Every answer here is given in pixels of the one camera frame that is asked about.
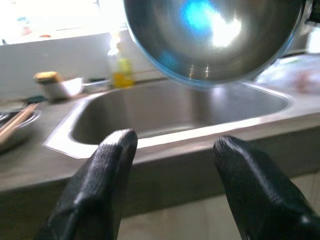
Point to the green scouring pad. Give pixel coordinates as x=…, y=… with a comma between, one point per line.
x=35, y=99

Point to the stainless steel sink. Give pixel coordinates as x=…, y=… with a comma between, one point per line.
x=175, y=112

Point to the clear plastic bag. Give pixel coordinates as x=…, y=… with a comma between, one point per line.
x=292, y=75

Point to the deep steel bowl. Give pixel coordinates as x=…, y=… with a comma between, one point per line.
x=212, y=40

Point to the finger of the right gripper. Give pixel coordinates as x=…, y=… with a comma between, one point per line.
x=314, y=12

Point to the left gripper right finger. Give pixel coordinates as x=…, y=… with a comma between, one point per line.
x=255, y=187

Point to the wooden chopstick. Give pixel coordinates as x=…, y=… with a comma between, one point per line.
x=20, y=116
x=15, y=127

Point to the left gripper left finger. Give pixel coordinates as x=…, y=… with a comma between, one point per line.
x=100, y=180

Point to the yellow sponge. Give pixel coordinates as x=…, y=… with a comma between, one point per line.
x=47, y=77

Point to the yellow dish soap bottle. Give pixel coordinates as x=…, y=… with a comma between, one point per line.
x=122, y=75

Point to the white sponge holder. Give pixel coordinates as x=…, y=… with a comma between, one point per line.
x=62, y=90

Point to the steel plate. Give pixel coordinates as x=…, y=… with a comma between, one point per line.
x=17, y=140

